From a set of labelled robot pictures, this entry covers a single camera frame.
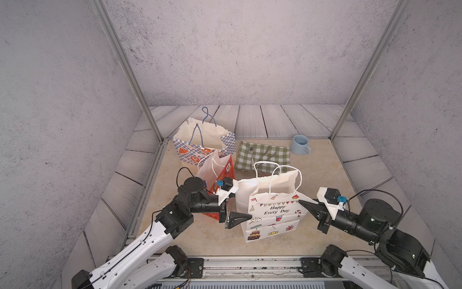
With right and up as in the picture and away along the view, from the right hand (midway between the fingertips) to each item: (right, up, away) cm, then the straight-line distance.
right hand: (302, 200), depth 56 cm
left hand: (-16, -3, +3) cm, 17 cm away
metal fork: (-1, +12, +55) cm, 56 cm away
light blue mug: (+19, +19, +55) cm, 61 cm away
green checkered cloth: (+6, +8, +53) cm, 54 cm away
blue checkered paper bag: (-39, +19, +27) cm, 51 cm away
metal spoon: (-11, +15, +58) cm, 61 cm away
